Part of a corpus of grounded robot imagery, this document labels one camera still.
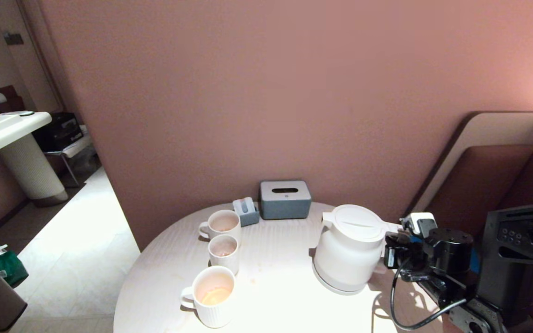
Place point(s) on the small side table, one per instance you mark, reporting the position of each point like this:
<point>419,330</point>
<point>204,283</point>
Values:
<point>77,145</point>

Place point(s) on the dark wall plate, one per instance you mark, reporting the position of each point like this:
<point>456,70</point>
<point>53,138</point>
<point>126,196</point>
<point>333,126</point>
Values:
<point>14,39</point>

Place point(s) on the white electric kettle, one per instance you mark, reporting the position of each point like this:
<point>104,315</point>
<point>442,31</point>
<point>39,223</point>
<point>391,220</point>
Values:
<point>347,259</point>

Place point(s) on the white ribbed basin pedestal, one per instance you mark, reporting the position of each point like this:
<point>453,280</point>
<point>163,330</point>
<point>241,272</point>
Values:
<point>30,171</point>

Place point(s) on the brown upholstered bench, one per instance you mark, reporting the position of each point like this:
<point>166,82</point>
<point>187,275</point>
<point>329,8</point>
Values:
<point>479,185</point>

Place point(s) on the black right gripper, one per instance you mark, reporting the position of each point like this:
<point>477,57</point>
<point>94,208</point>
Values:
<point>449,254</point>

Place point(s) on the grey-blue tissue box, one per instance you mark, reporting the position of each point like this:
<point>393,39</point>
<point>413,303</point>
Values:
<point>285,208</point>

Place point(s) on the green bag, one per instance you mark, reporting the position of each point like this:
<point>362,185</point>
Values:
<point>9,268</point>

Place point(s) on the small smooth white cup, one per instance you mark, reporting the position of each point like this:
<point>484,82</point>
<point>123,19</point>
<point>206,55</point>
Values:
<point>225,261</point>

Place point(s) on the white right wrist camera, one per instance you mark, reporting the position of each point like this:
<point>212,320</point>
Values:
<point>420,222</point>

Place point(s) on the round basin plug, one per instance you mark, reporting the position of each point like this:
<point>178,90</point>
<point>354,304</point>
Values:
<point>26,113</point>

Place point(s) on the black box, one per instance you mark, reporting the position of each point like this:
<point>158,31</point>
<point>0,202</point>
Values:
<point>60,132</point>

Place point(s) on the white ribbed mug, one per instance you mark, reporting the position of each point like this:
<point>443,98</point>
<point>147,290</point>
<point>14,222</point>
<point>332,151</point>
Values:
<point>213,310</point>
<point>222,222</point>

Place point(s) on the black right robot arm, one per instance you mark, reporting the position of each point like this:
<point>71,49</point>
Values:
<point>507,277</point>

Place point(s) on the beige padded panel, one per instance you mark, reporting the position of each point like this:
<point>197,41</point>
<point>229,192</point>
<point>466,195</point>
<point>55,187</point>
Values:
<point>493,129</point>

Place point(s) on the round white kettle base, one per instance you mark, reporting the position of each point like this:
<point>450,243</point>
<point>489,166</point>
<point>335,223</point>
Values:
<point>336,289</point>

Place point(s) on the small blue-grey sachet holder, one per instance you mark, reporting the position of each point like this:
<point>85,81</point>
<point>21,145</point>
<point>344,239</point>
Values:
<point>250,218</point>

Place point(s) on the clear plastic bag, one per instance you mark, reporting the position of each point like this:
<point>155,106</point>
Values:
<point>86,162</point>

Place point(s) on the dark brown wall tissue holder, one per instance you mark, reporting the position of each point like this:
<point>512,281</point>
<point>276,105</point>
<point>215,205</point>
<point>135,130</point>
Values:
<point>13,102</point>

